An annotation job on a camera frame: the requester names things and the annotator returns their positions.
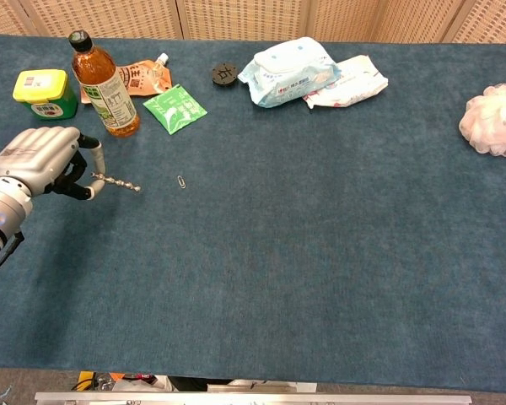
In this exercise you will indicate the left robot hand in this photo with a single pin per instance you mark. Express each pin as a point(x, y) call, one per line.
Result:
point(36, 158)

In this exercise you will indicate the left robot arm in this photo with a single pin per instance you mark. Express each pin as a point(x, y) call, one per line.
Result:
point(0, 217)

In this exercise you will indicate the green jar with yellow lid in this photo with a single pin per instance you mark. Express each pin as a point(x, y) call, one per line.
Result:
point(44, 95)

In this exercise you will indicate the amber tea bottle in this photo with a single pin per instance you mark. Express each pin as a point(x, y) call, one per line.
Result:
point(107, 93)

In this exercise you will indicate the orange spout pouch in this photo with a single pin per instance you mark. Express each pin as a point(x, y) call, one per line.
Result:
point(141, 78)

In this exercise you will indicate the silver paper clip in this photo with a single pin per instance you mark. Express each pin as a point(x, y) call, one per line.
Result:
point(181, 181)

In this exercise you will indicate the green sachet packet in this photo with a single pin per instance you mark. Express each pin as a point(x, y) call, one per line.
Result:
point(175, 109)

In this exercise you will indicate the black round disc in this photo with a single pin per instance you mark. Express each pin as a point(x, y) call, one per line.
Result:
point(224, 75)

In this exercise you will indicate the blue table cloth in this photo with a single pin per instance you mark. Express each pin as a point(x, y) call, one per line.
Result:
point(253, 253)

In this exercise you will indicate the clutter under table edge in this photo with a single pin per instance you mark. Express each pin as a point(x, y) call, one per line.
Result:
point(118, 381)

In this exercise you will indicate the woven folding screen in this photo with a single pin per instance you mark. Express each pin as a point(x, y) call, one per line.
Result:
point(253, 17)

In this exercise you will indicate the blue wet wipes pack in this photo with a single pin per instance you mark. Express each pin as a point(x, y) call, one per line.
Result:
point(289, 73)

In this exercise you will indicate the white tissue pack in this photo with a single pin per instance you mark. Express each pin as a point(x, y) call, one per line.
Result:
point(350, 86)

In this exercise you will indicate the pink bath loofah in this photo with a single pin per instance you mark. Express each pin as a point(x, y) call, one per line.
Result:
point(493, 120)

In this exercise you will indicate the aluminium frame rail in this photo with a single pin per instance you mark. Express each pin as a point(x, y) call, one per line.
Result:
point(253, 398)

